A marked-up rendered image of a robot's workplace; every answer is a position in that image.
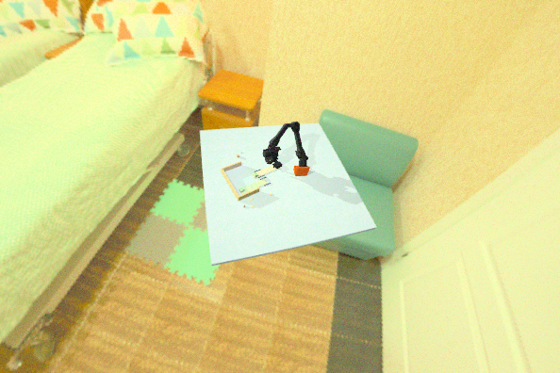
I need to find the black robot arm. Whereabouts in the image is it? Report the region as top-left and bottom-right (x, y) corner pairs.
(263, 122), (308, 167)

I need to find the tan speckled strip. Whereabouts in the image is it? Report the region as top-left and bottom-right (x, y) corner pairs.
(256, 165), (277, 178)

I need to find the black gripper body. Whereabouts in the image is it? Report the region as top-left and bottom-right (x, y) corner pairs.
(272, 155), (283, 169)

